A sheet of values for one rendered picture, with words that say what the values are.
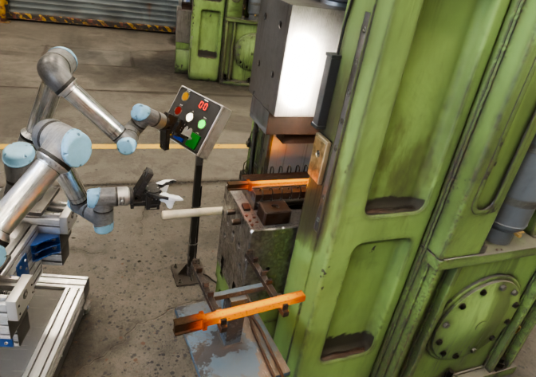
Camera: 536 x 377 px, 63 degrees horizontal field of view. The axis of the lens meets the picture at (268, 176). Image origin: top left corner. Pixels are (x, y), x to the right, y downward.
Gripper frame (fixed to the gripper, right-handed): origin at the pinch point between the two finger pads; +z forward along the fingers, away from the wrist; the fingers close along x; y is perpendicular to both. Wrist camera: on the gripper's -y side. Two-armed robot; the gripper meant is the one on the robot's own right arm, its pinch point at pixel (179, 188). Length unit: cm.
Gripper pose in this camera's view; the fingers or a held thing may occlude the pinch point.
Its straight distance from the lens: 183.0
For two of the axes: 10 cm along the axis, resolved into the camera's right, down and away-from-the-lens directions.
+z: 9.2, -0.4, 3.8
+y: -1.5, 8.7, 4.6
